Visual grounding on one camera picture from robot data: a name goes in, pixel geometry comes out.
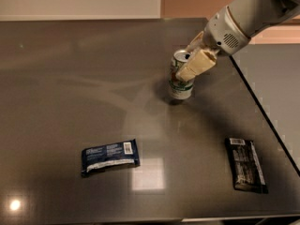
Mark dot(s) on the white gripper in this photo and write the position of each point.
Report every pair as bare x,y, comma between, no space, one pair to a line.
222,32

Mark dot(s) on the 7up soda can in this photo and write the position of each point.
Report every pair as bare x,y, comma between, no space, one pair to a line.
178,89

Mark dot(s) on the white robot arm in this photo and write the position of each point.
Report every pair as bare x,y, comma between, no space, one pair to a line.
254,16

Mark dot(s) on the blue rxbar wrapper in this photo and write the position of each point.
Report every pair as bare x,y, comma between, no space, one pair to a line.
105,156

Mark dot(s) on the black rxbar chocolate wrapper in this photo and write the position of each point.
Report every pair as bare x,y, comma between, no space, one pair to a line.
247,173

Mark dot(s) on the grey side table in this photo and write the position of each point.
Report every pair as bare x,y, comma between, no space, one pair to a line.
273,73

